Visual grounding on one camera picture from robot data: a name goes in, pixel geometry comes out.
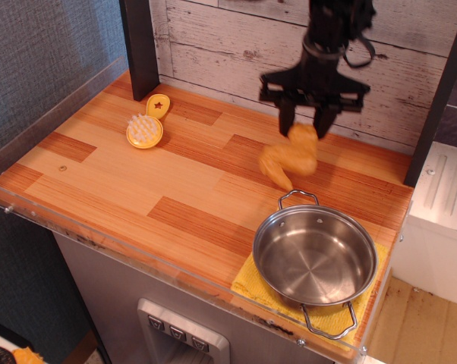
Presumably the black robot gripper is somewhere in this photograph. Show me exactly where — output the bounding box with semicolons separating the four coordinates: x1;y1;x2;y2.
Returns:
260;52;370;139

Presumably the yellow plastic chicken wing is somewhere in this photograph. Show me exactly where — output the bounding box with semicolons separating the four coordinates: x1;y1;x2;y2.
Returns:
258;124;318;191

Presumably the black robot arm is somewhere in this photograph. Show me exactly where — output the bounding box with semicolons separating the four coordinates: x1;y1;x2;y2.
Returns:
260;1;376;139

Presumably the stainless steel pot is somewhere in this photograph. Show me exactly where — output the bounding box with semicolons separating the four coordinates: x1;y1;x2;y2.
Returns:
252;190;379;340

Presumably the yellow scrub brush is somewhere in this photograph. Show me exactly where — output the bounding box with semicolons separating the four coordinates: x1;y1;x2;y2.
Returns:
126;94;171;149

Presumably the white cabinet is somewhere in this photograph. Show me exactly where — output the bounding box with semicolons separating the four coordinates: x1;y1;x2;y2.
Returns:
391;143;457;303

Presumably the yellow cloth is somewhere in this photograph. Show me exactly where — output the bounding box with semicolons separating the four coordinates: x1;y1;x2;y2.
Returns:
232;244;386;342

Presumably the clear acrylic table guard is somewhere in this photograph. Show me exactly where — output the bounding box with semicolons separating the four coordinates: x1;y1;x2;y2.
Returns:
0;56;414;360

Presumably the silver dispenser panel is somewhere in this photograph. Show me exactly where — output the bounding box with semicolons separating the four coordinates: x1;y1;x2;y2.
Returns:
137;298;231;363

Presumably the grey toy fridge cabinet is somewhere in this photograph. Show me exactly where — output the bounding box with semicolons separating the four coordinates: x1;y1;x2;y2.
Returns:
55;234;329;363

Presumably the orange object bottom left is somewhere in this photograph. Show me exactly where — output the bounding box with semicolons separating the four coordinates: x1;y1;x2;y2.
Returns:
12;347;46;364

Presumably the dark right post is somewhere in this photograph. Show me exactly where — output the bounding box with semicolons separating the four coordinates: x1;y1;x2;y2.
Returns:
403;32;457;187

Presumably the dark post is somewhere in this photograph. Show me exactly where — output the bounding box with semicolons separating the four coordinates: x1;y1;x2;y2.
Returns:
403;32;457;187
119;0;159;101

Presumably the dark left post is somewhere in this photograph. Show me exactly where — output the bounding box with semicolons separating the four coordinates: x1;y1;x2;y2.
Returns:
119;0;159;101

